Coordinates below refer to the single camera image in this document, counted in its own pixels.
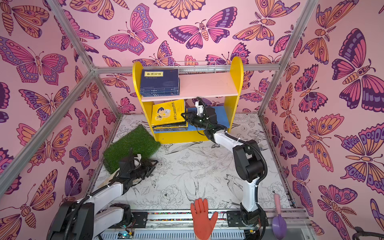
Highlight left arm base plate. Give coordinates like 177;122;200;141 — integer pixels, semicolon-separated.
119;212;149;229

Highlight yellow cartoon cover book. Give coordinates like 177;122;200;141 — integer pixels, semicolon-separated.
154;128;188;130

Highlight green artificial grass mat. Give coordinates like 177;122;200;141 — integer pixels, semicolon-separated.
104;125;161;174

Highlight thin yellow book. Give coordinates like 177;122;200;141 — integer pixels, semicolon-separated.
151;100;186;126

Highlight purple plastic scoop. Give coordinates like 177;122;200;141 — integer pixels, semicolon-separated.
272;193;287;240

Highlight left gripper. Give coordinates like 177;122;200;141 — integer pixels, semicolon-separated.
128;158;158;182

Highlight navy book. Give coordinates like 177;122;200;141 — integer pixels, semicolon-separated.
141;88;180;93
141;92;180;95
142;93;179;98
141;70;180;89

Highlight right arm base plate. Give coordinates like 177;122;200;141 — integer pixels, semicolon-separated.
227;209;269;228

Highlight red rubber glove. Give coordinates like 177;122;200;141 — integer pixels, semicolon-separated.
191;198;219;240

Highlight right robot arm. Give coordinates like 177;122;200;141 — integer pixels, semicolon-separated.
181;97;268;214

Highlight green circuit board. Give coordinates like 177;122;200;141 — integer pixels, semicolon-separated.
118;231;133;240

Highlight beige cloth glove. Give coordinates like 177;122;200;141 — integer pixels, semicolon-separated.
97;169;120;189

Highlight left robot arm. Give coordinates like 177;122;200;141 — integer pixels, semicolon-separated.
47;154;159;240

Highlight black book yellow title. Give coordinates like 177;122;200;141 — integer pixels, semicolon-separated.
153;122;188;129

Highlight aluminium rail base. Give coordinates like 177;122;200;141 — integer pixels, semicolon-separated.
56;208;313;240

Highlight yellow pink blue bookshelf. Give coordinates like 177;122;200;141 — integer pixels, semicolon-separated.
133;57;244;144

